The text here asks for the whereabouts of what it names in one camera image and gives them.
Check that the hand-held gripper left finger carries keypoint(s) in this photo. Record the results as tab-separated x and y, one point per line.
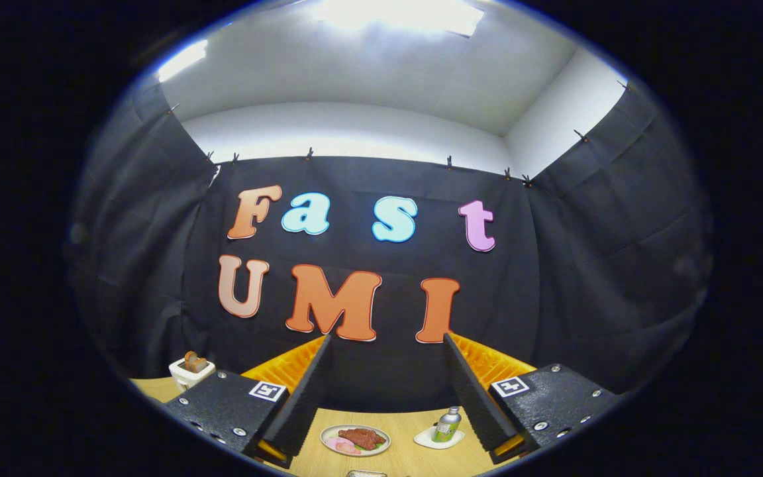
302	404

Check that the brown toast slice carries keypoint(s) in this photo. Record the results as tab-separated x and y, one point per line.
201	364
190	361

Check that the white toaster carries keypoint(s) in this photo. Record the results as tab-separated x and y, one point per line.
183	376

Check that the ceiling light panel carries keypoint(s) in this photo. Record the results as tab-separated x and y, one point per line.
401	13

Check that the metal mesh basket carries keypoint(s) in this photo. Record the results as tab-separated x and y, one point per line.
366	474

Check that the green lettuce leaf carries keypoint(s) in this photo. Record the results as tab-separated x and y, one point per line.
376	448

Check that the white square coaster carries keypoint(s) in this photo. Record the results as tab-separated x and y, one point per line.
423	438

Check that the row of black cloth clips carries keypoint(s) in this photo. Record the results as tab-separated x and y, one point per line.
309	154

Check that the reddish pink ham slice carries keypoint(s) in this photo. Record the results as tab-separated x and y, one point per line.
348	449

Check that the brown meat steak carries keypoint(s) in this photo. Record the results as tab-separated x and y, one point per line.
361	438

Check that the ceiling light strip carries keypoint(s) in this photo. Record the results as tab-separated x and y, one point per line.
183	59

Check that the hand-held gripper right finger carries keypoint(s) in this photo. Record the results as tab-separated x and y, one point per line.
473	404

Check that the beige round plate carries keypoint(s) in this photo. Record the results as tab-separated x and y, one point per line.
328	434

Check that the green label metal bottle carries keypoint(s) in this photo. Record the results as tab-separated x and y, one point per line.
446	427

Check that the pale pink ham slice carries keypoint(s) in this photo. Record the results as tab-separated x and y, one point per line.
332	442

